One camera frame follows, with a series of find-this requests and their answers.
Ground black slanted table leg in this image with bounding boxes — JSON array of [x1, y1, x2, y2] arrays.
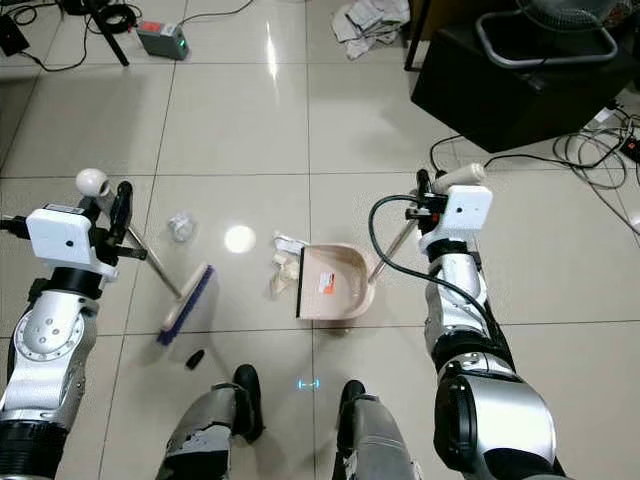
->
[[88, 0, 133, 68]]

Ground beige broom with blue bristles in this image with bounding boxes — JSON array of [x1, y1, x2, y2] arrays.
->
[[76, 168, 216, 347]]

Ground thin black furniture leg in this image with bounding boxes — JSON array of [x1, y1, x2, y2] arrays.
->
[[403, 0, 423, 71]]

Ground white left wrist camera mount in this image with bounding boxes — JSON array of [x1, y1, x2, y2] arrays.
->
[[25, 205, 108, 282]]

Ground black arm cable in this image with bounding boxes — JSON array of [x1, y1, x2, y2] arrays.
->
[[368, 195, 501, 341], [0, 213, 33, 241]]

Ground grey tubular fan stand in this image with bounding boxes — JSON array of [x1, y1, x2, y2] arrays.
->
[[474, 0, 621, 68]]

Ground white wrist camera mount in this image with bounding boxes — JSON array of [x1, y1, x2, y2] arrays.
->
[[430, 185, 495, 258], [25, 205, 108, 282]]

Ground crumpled clear plastic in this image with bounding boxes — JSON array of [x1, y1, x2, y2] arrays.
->
[[168, 210, 199, 242]]

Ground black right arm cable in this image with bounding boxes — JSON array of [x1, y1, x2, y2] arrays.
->
[[368, 195, 501, 341]]

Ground coiled black cable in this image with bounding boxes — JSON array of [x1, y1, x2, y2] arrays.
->
[[98, 3, 143, 34]]

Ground large black box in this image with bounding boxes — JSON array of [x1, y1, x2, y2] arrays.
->
[[410, 18, 640, 154]]

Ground crumpled white paper scrap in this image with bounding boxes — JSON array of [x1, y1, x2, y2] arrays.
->
[[268, 233, 306, 298]]

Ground beige dustpan with metal handle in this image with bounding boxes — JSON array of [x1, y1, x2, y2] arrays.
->
[[296, 163, 488, 323]]

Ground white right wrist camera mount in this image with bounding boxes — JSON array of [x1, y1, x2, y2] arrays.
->
[[430, 185, 495, 258]]

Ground crumpled newspaper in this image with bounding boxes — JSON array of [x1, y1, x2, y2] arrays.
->
[[330, 0, 411, 59]]

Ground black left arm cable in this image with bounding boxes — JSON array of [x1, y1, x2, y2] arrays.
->
[[0, 213, 33, 241]]

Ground robot left leg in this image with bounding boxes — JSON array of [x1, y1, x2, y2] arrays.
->
[[160, 364, 268, 480]]

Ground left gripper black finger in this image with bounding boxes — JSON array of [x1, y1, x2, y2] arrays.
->
[[111, 181, 135, 236]]

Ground grey power box red label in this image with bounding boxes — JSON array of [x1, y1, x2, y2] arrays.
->
[[136, 20, 189, 61]]

